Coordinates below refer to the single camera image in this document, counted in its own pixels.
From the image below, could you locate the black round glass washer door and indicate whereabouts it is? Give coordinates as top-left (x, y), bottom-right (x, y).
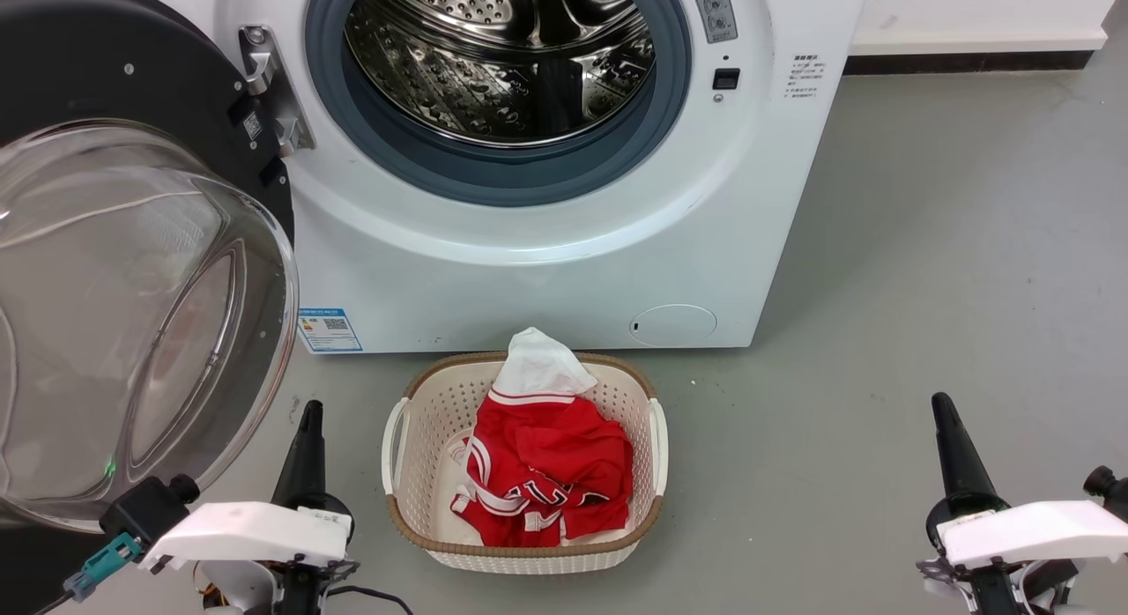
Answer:
top-left (0, 0), bottom-right (301, 615)

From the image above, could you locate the stainless steel washer drum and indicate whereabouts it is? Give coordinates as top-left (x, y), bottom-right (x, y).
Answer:
top-left (344, 0), bottom-right (657, 148)

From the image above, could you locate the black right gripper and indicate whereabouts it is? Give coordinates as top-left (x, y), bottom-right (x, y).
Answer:
top-left (916, 392), bottom-right (1087, 615)

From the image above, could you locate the blue energy label sticker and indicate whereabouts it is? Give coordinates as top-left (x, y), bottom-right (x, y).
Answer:
top-left (297, 308), bottom-right (364, 354)

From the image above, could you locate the grey instruction label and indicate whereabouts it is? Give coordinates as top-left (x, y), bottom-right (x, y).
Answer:
top-left (687, 0), bottom-right (739, 45)

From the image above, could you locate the teal cable connector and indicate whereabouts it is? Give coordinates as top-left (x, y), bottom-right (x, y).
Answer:
top-left (63, 533), bottom-right (143, 604)

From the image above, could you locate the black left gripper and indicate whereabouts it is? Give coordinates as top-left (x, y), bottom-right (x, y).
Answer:
top-left (196, 400), bottom-right (360, 615)

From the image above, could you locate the metal door hinge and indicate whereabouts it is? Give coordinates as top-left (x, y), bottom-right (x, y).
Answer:
top-left (238, 25), bottom-right (317, 157)

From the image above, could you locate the small black text sticker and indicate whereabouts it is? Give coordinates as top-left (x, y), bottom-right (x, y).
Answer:
top-left (787, 54), bottom-right (826, 100)

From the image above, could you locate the red jersey garment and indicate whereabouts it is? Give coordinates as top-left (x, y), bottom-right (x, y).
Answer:
top-left (449, 390), bottom-right (635, 548)

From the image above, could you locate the white front-load washing machine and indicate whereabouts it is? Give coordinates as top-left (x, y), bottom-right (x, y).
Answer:
top-left (123, 0), bottom-right (872, 355)

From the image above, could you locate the long black baseboard strip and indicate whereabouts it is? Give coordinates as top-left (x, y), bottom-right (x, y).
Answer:
top-left (843, 51), bottom-right (1093, 76)

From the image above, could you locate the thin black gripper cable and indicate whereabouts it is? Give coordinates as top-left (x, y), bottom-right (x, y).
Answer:
top-left (326, 584), bottom-right (415, 615)

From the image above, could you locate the round white filter cover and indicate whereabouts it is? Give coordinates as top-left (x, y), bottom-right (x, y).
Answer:
top-left (629, 304), bottom-right (718, 348)

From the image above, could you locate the white cloth garment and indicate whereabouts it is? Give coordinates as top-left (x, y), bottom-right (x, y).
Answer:
top-left (492, 327), bottom-right (598, 397)

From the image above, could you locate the cream perforated laundry basket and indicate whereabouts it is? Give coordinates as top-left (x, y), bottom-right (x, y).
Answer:
top-left (381, 352), bottom-right (670, 574)

